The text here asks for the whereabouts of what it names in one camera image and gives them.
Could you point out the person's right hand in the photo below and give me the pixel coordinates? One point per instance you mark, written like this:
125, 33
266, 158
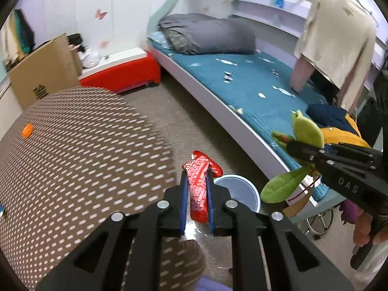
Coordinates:
362, 227

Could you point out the chrome stool base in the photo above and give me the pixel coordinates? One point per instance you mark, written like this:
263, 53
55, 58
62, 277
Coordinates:
319, 222

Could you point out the lilac wall shelf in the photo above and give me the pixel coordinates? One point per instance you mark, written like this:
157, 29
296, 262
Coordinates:
263, 21

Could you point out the small blue wrapper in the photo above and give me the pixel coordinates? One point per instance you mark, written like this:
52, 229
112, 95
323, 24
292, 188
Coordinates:
1, 211

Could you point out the faint pink butterfly sticker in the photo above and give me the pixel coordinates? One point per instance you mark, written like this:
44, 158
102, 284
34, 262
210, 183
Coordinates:
104, 44

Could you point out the small orange wrapper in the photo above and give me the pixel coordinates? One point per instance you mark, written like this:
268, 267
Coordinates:
27, 131

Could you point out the brown cardboard box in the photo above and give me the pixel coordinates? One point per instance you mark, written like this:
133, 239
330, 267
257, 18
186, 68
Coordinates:
45, 69

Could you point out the blue pillow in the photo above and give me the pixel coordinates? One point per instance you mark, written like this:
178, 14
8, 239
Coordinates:
157, 39

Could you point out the green plush leaf toy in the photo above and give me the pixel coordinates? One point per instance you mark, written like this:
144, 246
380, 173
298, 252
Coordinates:
306, 130

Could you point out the cream hanging sweater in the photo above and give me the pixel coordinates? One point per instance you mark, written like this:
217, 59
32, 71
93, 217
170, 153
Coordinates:
336, 42

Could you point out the brown cardboard tag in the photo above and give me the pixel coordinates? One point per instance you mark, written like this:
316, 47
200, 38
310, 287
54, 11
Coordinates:
298, 209

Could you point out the navy folded cloth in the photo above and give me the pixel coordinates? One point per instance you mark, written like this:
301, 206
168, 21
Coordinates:
327, 113

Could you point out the teal printed bed sheet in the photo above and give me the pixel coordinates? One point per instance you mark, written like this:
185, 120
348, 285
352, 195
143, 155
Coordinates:
242, 97

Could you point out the black tall panel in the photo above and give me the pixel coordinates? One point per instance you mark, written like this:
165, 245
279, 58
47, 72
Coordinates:
382, 103

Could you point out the white plastic bag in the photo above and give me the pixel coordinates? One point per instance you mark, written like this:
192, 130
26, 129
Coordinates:
88, 58

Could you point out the green hanging garment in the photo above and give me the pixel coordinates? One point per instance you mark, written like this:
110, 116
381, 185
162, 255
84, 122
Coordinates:
19, 33

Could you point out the dark hanging garment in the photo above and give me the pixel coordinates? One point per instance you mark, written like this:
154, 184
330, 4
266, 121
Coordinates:
29, 27

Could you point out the red bench with white top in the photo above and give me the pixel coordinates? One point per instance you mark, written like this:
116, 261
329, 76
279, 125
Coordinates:
121, 72

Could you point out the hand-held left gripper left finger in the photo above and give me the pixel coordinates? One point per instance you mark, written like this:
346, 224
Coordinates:
183, 206

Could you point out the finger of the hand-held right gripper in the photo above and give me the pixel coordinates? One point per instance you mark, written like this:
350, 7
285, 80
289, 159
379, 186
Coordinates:
322, 165
306, 151

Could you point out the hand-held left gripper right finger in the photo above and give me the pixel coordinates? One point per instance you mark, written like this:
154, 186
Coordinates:
211, 206

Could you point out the red snack wrapper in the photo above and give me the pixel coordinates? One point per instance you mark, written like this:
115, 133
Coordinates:
198, 182

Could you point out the black clothes pile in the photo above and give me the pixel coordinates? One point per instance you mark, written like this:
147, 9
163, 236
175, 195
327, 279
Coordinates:
74, 40

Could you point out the grey folded quilt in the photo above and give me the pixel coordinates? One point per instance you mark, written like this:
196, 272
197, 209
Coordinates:
212, 35

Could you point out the pink hanging garment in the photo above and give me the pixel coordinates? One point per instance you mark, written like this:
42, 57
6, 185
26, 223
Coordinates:
301, 75

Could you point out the low white cabinet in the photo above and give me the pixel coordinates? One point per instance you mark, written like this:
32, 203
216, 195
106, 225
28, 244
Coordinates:
7, 106

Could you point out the blue cup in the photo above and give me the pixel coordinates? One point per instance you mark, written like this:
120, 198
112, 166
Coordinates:
279, 2

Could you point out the magenta cloth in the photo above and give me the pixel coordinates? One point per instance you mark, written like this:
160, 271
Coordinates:
351, 215

